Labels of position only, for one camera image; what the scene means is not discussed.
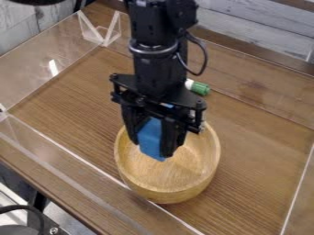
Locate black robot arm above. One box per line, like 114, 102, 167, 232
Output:
110, 0, 207, 161

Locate black cable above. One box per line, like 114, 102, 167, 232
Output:
0, 204, 45, 235

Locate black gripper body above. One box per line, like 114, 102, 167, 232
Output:
109, 73, 207, 133

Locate brown wooden bowl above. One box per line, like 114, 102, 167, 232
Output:
113, 123, 220, 204

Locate blue rectangular block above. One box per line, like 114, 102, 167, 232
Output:
136, 117, 173, 162

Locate clear acrylic tray walls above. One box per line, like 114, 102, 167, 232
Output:
0, 5, 314, 235

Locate black metal table frame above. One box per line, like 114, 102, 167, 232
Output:
0, 163, 69, 235

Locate green white marker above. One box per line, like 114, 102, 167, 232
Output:
185, 79, 209, 95

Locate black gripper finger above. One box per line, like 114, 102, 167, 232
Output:
121, 105, 149, 145
159, 117, 187, 158

